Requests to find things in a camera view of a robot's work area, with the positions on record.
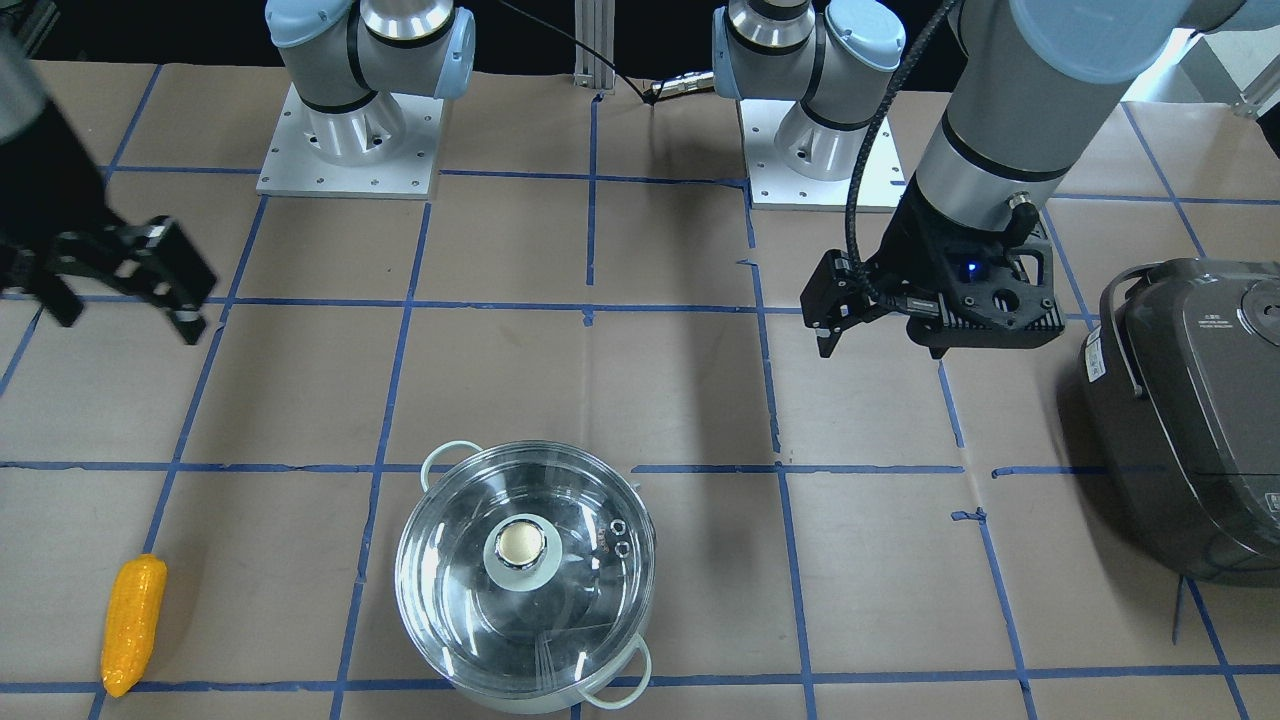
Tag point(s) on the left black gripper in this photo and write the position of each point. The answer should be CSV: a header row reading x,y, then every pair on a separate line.
x,y
908,252

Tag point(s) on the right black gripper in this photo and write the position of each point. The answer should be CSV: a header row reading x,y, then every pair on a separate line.
x,y
48,192

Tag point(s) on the yellow corn cob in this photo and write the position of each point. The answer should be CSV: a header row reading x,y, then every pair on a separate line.
x,y
130,627

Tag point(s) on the glass pot lid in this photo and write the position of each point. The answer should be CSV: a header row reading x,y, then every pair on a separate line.
x,y
525,570

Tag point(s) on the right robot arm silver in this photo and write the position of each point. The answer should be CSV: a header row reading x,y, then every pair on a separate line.
x,y
347,60

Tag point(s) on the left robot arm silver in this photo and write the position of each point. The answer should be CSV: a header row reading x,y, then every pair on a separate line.
x,y
1040,80

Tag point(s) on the pale green cooking pot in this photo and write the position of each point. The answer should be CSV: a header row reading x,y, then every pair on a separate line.
x,y
530,580

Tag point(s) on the dark brown rice cooker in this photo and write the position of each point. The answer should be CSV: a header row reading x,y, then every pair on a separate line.
x,y
1181,380

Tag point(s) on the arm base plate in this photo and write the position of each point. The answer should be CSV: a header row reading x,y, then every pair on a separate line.
x,y
825,160
387,149

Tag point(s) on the aluminium frame post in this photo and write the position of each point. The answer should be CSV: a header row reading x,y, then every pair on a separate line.
x,y
593,30

